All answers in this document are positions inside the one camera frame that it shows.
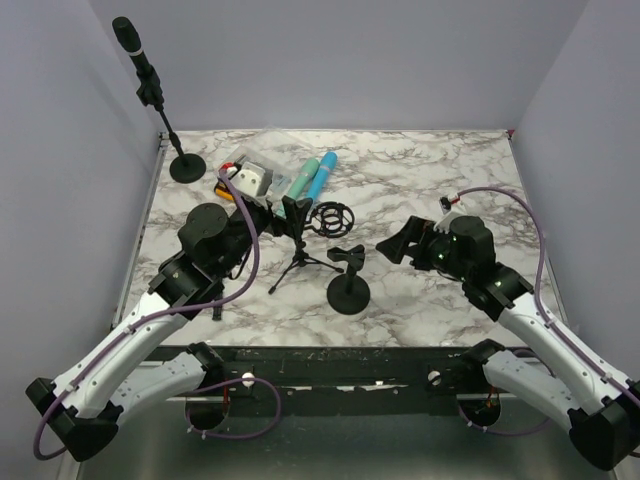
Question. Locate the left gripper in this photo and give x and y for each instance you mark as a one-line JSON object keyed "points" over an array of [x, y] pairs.
{"points": [[295, 212]]}

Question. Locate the clear plastic screw box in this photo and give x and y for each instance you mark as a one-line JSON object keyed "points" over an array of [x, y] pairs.
{"points": [[282, 175]]}

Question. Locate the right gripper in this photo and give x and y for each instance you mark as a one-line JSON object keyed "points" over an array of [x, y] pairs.
{"points": [[416, 229]]}

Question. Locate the mint green microphone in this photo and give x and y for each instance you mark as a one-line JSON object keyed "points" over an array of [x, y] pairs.
{"points": [[305, 176]]}

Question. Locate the yellow utility knife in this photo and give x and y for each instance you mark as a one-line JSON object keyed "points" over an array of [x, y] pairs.
{"points": [[223, 193]]}

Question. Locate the cyan blue microphone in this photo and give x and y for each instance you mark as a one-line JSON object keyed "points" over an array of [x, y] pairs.
{"points": [[327, 165]]}

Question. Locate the black microphone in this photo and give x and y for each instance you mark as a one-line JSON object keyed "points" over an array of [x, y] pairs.
{"points": [[129, 39]]}

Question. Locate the black T-handle tool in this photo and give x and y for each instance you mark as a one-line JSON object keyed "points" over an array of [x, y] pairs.
{"points": [[218, 310]]}

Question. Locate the black round-base stand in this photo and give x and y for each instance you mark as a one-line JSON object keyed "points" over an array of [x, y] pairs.
{"points": [[185, 168], [348, 293]]}

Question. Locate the black tripod shock-mount stand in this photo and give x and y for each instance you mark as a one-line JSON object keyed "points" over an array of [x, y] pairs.
{"points": [[329, 220]]}

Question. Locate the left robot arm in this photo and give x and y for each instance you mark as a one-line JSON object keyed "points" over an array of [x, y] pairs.
{"points": [[218, 262]]}

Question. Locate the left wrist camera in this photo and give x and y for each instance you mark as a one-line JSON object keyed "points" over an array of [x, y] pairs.
{"points": [[249, 177]]}

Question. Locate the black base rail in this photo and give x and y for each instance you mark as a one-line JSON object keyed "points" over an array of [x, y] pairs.
{"points": [[349, 381]]}

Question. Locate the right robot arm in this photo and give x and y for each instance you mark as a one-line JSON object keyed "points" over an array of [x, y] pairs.
{"points": [[596, 403]]}

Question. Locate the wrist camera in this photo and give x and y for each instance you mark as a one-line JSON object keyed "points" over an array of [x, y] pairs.
{"points": [[451, 209], [249, 177]]}

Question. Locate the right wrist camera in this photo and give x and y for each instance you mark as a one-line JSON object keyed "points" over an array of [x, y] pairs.
{"points": [[451, 209]]}

